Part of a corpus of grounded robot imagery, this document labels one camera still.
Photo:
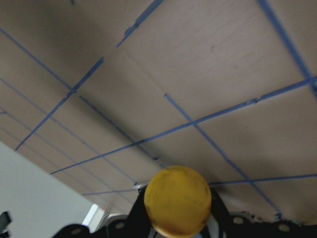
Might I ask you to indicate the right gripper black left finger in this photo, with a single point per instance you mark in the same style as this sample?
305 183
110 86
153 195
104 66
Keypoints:
138 224

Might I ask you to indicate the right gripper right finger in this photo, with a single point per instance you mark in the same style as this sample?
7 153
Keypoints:
219 222

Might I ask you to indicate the yellow push button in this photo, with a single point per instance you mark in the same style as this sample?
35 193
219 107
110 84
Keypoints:
178 202

